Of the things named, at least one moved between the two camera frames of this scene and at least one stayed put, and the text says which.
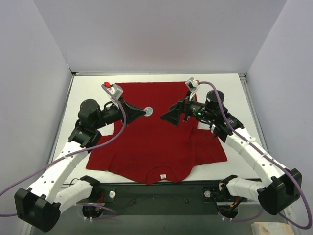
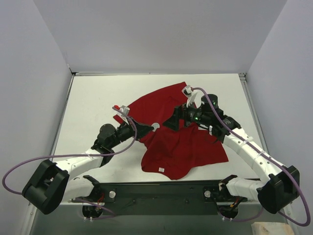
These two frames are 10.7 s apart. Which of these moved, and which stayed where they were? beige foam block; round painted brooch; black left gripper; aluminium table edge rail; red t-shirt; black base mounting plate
Moved: red t-shirt; round painted brooch; black left gripper
Stayed: black base mounting plate; aluminium table edge rail; beige foam block
